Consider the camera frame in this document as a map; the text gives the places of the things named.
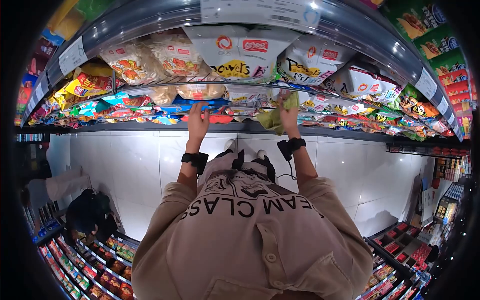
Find person's right hand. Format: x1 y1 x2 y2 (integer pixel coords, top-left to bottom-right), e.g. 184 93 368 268
277 91 301 140

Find person's left hand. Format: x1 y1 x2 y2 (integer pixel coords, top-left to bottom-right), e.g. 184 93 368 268
186 101 211 143

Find person's right fingers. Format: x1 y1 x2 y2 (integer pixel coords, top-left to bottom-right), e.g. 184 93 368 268
278 92 299 115

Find person's left fingers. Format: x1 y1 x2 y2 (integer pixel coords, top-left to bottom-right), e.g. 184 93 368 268
188 101 206 118

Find green cleaning cloth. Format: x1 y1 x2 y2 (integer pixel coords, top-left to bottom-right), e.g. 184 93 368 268
256 91 301 137

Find black wrist band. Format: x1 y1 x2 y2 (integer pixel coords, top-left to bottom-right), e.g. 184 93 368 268
276 137 307 162
181 151 209 176

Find person's legs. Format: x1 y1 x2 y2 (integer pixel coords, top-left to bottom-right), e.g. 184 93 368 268
197 139 278 185

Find person's body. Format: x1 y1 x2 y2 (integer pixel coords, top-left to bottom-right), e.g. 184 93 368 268
131 149 374 300

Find distant shop display stand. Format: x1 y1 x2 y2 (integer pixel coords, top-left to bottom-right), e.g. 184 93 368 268
386 142 474 241

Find low full shop shelf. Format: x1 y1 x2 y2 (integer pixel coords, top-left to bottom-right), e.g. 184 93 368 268
355 221 440 300
22 202 139 300

